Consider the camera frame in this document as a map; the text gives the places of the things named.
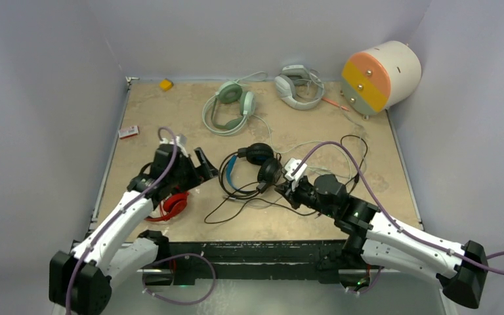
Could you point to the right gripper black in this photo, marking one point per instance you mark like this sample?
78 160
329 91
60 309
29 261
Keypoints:
285 189

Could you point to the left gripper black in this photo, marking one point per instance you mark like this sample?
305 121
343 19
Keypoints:
197 176

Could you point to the black blue headphones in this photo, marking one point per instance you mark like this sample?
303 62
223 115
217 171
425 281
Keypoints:
250 171

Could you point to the red headphones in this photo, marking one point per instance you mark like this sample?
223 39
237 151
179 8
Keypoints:
170 207

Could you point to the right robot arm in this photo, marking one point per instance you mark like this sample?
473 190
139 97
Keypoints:
457 269

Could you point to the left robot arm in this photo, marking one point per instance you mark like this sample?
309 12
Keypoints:
143 195

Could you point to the mint green headphones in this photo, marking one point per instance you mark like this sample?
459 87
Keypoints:
230 97

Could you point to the white grey headphones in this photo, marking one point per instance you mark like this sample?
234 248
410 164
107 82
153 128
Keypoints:
290 79

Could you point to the red white small card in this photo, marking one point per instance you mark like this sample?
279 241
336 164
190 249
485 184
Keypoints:
128 132

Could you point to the yellow small block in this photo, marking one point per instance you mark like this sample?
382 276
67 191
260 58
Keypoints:
165 84

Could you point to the orange pen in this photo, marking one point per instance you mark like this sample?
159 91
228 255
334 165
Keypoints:
334 103

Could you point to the round pastel drawer cabinet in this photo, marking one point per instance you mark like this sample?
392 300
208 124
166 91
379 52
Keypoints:
377 78

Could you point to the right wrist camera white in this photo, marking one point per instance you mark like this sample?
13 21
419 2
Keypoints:
294 171

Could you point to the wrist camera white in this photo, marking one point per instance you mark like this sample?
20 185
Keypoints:
294 171
180 140

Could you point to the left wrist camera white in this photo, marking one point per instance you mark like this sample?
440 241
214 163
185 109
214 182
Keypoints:
180 140

